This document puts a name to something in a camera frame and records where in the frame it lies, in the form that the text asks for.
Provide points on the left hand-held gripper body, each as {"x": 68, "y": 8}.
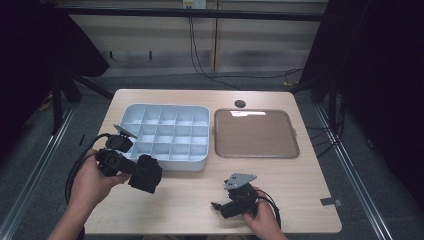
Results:
{"x": 115, "y": 163}

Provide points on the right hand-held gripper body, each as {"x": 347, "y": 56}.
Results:
{"x": 241, "y": 200}

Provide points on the black sock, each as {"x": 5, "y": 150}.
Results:
{"x": 146, "y": 175}

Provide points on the pale blue divided storage box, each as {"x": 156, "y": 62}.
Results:
{"x": 173, "y": 133}

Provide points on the person's right hand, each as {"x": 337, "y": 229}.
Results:
{"x": 266, "y": 220}

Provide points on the person's left hand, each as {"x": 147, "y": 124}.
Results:
{"x": 88, "y": 186}

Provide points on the small black floor object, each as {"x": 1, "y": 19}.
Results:
{"x": 82, "y": 140}

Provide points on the brown square tray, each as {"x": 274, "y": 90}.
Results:
{"x": 256, "y": 135}

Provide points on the black metal stand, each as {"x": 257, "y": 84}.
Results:
{"x": 331, "y": 100}
{"x": 57, "y": 106}

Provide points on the black curtain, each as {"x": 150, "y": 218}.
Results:
{"x": 383, "y": 83}
{"x": 33, "y": 50}

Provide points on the metal floor rail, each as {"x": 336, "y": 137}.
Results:
{"x": 36, "y": 170}
{"x": 353, "y": 180}

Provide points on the black horizontal frame bar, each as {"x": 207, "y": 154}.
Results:
{"x": 186, "y": 13}

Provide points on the white wall power outlet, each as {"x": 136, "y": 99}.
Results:
{"x": 194, "y": 4}

